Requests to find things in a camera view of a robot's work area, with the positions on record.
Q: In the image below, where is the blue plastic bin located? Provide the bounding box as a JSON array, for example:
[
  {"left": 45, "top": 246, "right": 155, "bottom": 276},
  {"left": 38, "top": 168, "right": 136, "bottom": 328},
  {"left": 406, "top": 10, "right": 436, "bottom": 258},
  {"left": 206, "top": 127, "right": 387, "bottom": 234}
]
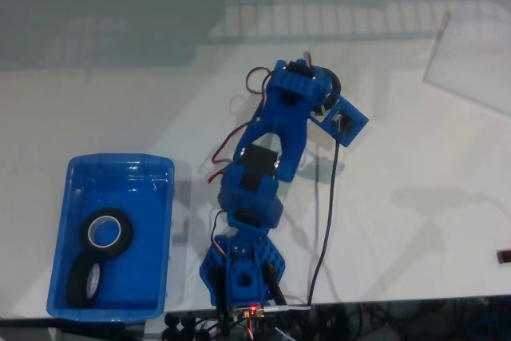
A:
[{"left": 46, "top": 153, "right": 176, "bottom": 323}]

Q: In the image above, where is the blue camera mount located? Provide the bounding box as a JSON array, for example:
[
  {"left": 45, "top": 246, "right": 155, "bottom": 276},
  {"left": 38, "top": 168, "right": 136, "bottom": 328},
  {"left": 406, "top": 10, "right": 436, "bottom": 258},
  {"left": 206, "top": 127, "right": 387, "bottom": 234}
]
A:
[{"left": 309, "top": 95, "right": 370, "bottom": 147}]

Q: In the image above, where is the black tape roll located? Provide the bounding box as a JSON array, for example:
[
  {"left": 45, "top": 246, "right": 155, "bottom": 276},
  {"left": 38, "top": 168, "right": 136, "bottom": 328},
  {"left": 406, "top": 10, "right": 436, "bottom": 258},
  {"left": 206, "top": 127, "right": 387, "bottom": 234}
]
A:
[
  {"left": 79, "top": 208, "right": 135, "bottom": 260},
  {"left": 65, "top": 252, "right": 103, "bottom": 309},
  {"left": 318, "top": 67, "right": 343, "bottom": 115}
]

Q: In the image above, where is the black camera cable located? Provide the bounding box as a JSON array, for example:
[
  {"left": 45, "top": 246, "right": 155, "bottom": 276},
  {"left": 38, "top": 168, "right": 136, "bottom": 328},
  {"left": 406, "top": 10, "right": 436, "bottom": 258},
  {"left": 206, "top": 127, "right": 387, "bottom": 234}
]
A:
[{"left": 306, "top": 139, "right": 341, "bottom": 312}]

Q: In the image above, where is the black clamp knob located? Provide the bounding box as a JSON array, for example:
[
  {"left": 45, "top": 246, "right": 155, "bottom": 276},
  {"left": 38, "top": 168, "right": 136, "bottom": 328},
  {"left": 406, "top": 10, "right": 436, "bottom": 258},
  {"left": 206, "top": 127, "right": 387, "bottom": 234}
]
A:
[
  {"left": 179, "top": 315, "right": 197, "bottom": 341},
  {"left": 163, "top": 314, "right": 179, "bottom": 341}
]

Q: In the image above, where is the clear plastic panel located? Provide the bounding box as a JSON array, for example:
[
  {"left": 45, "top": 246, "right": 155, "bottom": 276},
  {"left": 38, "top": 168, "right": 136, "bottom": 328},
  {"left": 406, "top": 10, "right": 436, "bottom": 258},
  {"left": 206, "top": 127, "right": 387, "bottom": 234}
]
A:
[{"left": 422, "top": 11, "right": 511, "bottom": 117}]

